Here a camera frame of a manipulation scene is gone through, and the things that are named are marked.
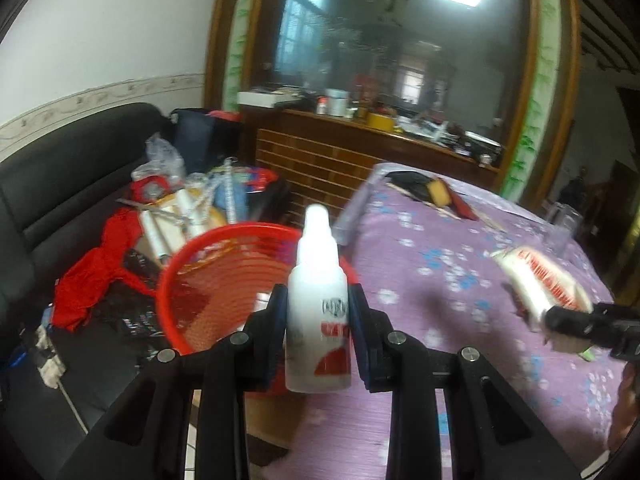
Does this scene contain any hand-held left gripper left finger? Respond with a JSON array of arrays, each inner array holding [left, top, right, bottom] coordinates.
[[57, 284, 288, 480]]

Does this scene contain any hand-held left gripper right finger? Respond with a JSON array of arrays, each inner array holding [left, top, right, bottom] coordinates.
[[347, 282, 583, 480]]

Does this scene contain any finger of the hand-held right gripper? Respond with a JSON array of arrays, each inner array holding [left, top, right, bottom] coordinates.
[[542, 305, 601, 350]]

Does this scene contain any white dropper bottle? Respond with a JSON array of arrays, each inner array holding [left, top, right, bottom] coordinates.
[[285, 203, 354, 394]]

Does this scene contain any white red packet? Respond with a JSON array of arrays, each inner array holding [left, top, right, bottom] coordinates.
[[489, 245, 595, 354]]

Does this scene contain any red plastic basket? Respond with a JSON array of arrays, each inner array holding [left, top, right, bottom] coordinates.
[[155, 222, 359, 361]]

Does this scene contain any person's right forearm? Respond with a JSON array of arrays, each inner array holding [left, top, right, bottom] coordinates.
[[606, 360, 640, 457]]

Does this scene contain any clear glass mug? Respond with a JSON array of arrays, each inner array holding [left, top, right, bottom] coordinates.
[[544, 224, 577, 257]]

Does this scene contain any cardboard box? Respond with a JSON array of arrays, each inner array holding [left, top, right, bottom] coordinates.
[[190, 389, 297, 467]]

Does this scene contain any purple floral tablecloth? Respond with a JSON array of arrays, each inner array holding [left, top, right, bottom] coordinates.
[[250, 162, 617, 480]]

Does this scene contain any dark hanging jacket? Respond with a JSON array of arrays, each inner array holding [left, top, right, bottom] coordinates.
[[559, 165, 594, 212]]

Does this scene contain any pale measuring ruler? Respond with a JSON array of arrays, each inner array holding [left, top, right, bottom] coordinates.
[[219, 156, 240, 224]]

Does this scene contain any red blue printed packet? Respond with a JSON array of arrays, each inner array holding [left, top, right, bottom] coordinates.
[[215, 164, 279, 197]]

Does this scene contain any white plastic roll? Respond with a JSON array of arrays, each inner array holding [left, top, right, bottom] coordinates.
[[139, 209, 174, 267]]

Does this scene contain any black printed plastic bag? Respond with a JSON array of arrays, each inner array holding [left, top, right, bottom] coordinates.
[[91, 247, 168, 362]]

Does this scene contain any black pouch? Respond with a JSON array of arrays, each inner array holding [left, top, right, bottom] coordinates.
[[381, 170, 442, 202]]

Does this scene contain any dark red pouch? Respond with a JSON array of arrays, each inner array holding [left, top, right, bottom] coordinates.
[[446, 191, 479, 223]]

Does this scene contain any wooden counter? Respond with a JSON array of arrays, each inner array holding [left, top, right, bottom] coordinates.
[[237, 105, 506, 222]]

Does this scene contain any red cloth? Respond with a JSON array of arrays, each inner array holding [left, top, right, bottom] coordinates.
[[51, 209, 157, 334]]

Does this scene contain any dark blue bag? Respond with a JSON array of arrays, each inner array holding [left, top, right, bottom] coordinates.
[[171, 107, 242, 177]]

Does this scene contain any clear plastic bag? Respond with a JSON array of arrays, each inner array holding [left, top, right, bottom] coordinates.
[[131, 132, 187, 184]]

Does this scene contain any yellow box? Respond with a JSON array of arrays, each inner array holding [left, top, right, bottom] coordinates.
[[366, 112, 399, 134]]

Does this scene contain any white flat box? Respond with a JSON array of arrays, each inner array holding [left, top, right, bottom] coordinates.
[[237, 89, 302, 109]]

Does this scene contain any white round container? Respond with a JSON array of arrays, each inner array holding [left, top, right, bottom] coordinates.
[[324, 88, 352, 117]]

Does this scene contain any black leather sofa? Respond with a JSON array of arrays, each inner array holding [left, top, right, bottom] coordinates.
[[0, 102, 242, 461]]

